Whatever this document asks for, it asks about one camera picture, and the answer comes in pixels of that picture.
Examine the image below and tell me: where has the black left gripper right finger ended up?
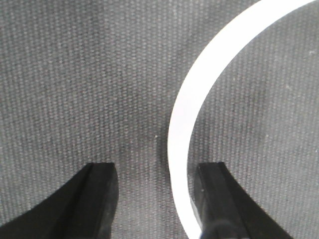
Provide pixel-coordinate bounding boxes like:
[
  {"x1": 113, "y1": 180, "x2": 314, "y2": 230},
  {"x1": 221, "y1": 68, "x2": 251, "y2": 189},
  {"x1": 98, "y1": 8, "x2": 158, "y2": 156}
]
[{"x1": 197, "y1": 162, "x2": 291, "y2": 239}]

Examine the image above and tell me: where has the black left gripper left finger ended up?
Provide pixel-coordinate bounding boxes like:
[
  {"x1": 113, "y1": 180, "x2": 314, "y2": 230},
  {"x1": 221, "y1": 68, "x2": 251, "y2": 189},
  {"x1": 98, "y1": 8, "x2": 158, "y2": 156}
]
[{"x1": 0, "y1": 163, "x2": 118, "y2": 239}]

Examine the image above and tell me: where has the white half-ring pipe clamp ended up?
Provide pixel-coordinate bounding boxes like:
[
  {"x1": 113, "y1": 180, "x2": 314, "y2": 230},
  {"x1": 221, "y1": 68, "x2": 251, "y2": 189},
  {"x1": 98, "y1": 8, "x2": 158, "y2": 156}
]
[{"x1": 167, "y1": 0, "x2": 319, "y2": 239}]

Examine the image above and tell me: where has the black fabric table mat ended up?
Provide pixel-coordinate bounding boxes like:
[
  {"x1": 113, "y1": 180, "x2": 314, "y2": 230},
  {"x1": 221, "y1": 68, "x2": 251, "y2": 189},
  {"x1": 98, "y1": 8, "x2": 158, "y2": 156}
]
[{"x1": 0, "y1": 0, "x2": 319, "y2": 239}]

